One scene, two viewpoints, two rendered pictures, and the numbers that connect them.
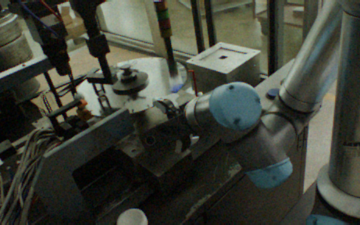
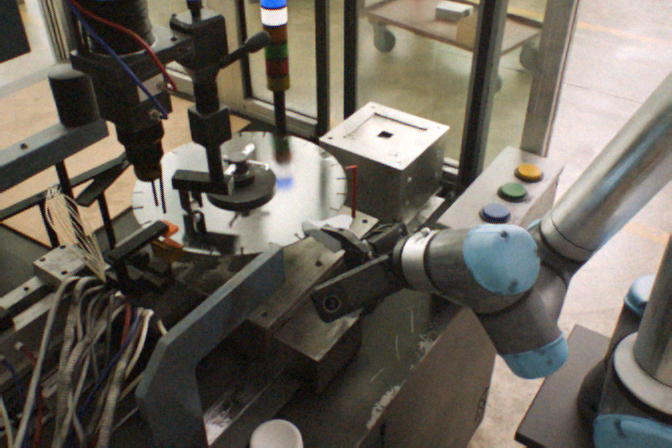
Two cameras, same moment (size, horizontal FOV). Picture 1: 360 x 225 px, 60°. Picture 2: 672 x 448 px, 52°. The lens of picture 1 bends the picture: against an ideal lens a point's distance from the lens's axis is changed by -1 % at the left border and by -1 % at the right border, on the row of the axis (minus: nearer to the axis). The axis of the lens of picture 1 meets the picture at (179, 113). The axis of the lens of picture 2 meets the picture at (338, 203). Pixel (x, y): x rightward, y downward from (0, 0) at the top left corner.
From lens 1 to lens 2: 0.33 m
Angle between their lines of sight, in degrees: 15
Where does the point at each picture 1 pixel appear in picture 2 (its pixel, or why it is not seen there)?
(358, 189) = not seen: outside the picture
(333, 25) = (646, 155)
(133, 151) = (266, 317)
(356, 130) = not seen: outside the picture
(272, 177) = (547, 362)
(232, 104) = (508, 260)
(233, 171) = (427, 343)
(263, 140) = (537, 308)
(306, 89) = (591, 232)
